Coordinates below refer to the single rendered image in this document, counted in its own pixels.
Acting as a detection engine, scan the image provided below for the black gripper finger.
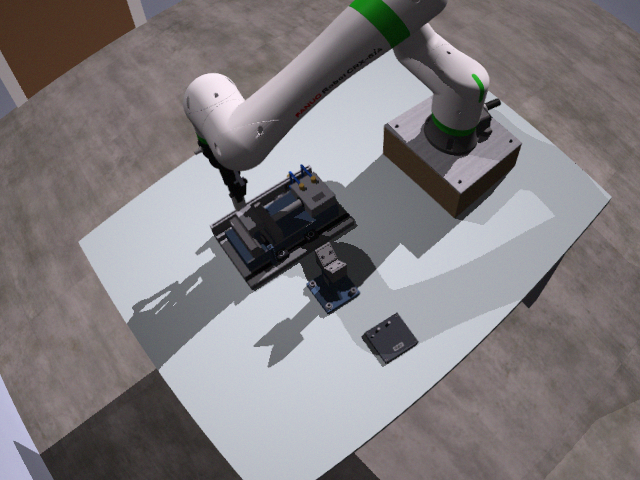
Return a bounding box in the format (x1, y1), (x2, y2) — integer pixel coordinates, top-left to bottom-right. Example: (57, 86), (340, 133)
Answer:
(219, 170), (231, 193)
(222, 169), (248, 212)

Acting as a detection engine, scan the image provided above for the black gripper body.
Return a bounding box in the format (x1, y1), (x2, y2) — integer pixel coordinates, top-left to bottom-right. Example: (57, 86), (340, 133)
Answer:
(209, 160), (235, 178)

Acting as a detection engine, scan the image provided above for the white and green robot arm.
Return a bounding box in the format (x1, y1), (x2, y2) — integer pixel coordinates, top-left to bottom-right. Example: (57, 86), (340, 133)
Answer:
(183, 0), (501, 171)

